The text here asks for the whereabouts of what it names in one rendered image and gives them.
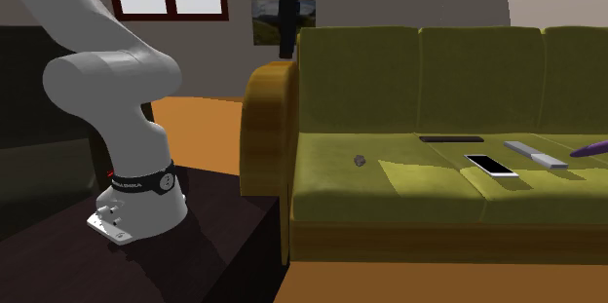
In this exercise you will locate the purple elongated object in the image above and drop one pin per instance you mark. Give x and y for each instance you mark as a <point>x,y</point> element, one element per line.
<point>591,149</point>

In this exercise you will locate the dark robot stand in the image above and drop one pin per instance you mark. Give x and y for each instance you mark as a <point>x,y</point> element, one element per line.
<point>199,245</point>

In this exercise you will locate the flat black remote control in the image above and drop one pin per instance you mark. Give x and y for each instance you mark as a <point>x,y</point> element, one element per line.
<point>451,139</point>

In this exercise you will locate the green sofa with wooden armrest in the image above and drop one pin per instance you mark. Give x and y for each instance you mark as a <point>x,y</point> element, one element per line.
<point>361,83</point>

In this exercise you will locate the white phone with black screen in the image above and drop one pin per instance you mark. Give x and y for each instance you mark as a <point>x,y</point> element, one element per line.
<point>491,165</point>

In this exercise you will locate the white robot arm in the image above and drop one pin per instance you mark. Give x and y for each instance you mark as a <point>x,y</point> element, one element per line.
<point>111,102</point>

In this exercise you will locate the grey remote control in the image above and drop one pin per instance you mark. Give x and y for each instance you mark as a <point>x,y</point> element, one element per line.
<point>534,154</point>

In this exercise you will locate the small grey lump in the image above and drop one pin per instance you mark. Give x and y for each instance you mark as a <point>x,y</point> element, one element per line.
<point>360,161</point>

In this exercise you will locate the landscape wall picture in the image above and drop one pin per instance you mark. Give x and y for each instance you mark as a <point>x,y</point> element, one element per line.
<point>263,24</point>

